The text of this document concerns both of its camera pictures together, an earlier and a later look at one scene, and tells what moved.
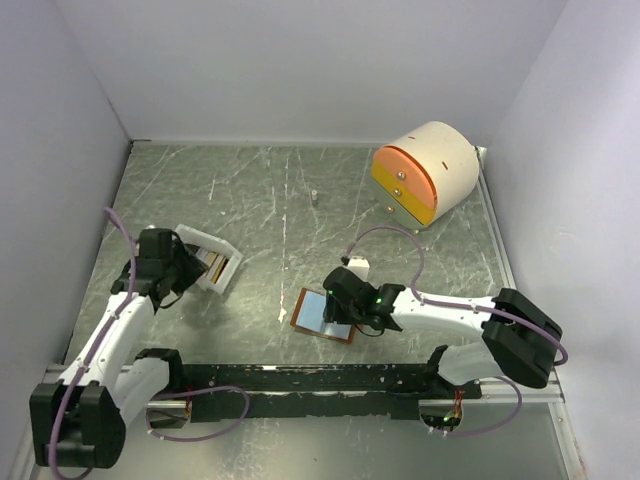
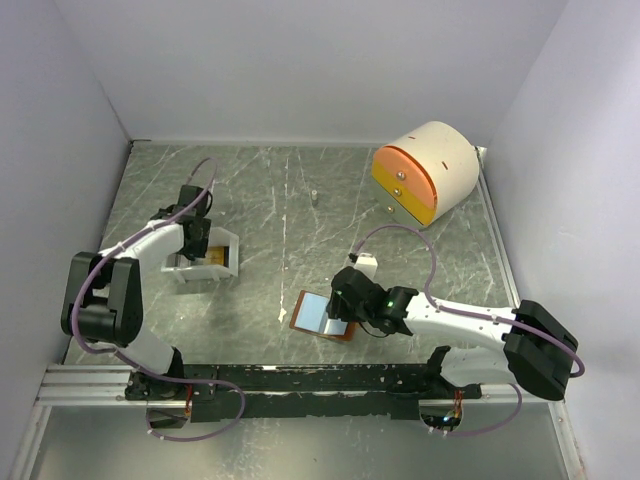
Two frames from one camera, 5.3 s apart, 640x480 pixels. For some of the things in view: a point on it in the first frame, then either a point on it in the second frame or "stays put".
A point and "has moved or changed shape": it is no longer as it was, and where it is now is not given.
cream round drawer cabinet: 425,174 stays put
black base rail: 314,393 stays put
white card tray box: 213,245 has moved or changed shape
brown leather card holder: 308,315 stays put
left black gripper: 194,266 → 199,249
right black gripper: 333,312 stays put
